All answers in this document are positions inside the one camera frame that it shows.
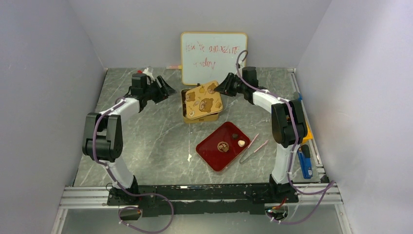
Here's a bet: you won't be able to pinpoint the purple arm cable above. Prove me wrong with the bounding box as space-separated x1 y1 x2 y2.
235 49 336 226
92 96 175 234

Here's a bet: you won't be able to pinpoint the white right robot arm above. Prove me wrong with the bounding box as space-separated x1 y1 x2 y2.
214 67 308 202

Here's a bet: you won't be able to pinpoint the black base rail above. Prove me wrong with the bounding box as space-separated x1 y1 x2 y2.
107 182 299 217

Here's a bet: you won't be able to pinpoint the whiteboard with yellow frame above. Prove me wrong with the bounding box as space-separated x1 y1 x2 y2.
180 32 248 85

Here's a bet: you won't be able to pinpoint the yellow plastic bin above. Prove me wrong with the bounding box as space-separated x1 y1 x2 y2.
303 125 314 143

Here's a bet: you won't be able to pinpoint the beige heart chocolate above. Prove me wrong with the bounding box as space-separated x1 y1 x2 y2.
238 140 245 147

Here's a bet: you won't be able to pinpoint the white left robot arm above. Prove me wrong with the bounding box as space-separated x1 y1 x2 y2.
82 71 176 205

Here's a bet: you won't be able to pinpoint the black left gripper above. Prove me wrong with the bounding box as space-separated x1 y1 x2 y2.
143 76 177 104

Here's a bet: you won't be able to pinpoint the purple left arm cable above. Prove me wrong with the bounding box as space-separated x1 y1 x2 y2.
92 96 175 234

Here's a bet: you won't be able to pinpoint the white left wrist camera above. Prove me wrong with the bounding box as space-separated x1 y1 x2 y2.
137 66 153 79

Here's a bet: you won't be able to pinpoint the metal tweezers with pink grips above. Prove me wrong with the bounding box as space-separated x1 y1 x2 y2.
239 134 269 164

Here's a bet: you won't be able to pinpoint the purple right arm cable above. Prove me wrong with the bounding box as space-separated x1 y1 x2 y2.
235 49 336 226

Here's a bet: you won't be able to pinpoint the gold chocolate tin box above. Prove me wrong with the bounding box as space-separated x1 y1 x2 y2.
181 89 219 124

